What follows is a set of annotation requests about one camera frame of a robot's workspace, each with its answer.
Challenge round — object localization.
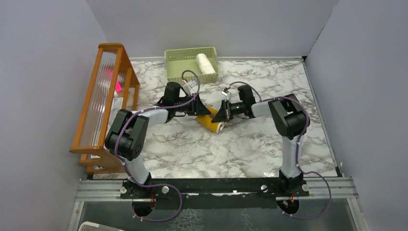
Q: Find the yellow towel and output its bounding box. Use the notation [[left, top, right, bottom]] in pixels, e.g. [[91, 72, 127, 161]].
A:
[[196, 106, 225, 133]]

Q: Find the aluminium frame rail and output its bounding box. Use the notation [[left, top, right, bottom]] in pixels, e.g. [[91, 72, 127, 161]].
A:
[[68, 177, 368, 231]]

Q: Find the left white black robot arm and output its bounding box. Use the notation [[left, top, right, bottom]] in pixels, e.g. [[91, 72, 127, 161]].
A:
[[104, 82, 211, 198]]

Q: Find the white cream towel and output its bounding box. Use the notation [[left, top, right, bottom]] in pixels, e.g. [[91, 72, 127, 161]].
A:
[[196, 53, 216, 75]]

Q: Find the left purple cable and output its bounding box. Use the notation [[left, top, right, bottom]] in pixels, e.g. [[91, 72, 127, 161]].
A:
[[114, 69, 202, 223]]

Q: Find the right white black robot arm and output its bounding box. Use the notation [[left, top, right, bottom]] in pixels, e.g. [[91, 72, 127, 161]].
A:
[[211, 85, 310, 196]]

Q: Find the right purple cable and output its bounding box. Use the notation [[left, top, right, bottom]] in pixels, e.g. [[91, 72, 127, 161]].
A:
[[223, 81, 333, 220]]

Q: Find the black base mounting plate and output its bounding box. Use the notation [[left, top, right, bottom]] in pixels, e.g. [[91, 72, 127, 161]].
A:
[[119, 178, 309, 210]]

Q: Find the purple cable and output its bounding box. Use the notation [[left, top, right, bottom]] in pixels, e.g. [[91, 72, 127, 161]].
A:
[[223, 81, 333, 220], [114, 69, 202, 223]]

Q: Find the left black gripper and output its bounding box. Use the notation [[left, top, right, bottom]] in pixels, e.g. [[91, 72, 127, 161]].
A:
[[173, 92, 210, 116]]

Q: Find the light green plastic basket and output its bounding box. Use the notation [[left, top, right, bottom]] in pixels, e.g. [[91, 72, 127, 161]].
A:
[[164, 47, 220, 84]]

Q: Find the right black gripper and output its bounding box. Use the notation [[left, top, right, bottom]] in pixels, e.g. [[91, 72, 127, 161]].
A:
[[212, 99, 245, 123]]

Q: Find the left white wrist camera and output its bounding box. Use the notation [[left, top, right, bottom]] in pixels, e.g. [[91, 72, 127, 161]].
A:
[[182, 80, 197, 96]]

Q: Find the wooden rack with clear panel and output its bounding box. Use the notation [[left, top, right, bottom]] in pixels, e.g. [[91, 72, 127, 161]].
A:
[[70, 43, 140, 174]]

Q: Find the white basket corner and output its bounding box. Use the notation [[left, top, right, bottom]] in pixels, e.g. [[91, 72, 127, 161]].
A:
[[78, 221, 123, 231]]

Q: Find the pink object in rack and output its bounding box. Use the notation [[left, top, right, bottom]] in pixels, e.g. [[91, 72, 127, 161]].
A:
[[107, 69, 123, 97]]

